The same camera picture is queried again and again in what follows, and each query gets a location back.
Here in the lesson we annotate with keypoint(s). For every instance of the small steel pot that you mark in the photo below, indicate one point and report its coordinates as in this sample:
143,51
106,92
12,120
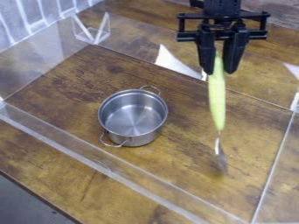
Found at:
132,116

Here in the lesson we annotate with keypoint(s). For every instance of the clear acrylic corner bracket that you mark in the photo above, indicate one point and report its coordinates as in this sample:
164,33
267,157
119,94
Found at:
91,35

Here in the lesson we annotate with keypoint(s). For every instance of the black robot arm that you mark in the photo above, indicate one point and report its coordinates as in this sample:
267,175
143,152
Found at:
218,7

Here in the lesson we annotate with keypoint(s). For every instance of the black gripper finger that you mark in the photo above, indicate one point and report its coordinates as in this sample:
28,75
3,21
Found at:
206,49
234,48

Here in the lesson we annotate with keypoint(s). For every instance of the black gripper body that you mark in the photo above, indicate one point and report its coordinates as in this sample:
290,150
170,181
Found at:
225,26

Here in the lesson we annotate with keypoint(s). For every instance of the clear acrylic enclosure wall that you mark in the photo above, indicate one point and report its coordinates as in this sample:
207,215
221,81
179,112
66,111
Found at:
56,78

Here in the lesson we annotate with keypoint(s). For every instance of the green handled metal spoon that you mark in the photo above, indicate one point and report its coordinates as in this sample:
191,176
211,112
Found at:
217,91

